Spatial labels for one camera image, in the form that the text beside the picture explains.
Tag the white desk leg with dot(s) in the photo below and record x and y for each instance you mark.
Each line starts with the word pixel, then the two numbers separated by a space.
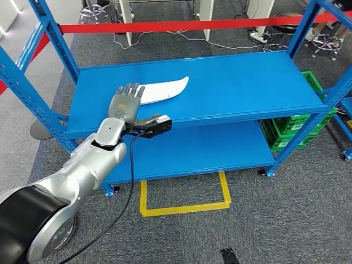
pixel 260 7
pixel 125 11
pixel 206 9

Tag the small blue metal rack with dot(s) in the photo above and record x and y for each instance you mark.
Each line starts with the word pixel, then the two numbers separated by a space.
pixel 347 155

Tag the white power strip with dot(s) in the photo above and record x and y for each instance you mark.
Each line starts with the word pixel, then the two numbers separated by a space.
pixel 258 37

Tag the white curved plastic part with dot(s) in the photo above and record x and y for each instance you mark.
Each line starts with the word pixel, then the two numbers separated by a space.
pixel 165 91

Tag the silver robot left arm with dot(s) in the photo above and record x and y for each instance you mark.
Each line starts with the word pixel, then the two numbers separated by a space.
pixel 79 171

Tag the long red barrier belt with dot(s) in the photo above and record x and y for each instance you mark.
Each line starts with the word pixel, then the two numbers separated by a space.
pixel 165 25

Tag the short red barrier belt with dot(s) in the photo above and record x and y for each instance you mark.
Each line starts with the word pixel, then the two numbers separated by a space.
pixel 38 47

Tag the yellow floor tape strip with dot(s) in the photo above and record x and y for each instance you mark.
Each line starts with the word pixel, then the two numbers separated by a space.
pixel 349 124

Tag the blue metal shelf rack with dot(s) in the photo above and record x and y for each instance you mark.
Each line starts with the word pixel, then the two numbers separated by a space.
pixel 220 87

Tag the yellow floor tape square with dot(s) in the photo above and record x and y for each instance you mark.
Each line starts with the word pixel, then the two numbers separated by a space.
pixel 186 209

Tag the belt stanchion with chrome base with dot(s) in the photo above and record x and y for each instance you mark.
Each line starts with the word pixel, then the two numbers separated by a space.
pixel 60 29

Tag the chrome chair base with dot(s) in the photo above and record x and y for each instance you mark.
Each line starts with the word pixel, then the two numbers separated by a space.
pixel 92 11
pixel 327 42

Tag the green plastic crate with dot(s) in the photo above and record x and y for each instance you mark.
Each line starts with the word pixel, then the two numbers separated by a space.
pixel 283 145
pixel 313 82

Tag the person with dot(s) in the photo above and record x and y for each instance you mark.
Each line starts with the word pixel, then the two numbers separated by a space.
pixel 309 34
pixel 103 3

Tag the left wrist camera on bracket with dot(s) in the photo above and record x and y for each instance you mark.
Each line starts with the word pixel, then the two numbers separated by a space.
pixel 159 128

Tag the black robot right foot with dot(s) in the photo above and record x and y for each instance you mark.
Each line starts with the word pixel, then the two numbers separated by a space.
pixel 230 256

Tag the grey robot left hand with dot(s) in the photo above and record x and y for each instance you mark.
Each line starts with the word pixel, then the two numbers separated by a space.
pixel 124 107

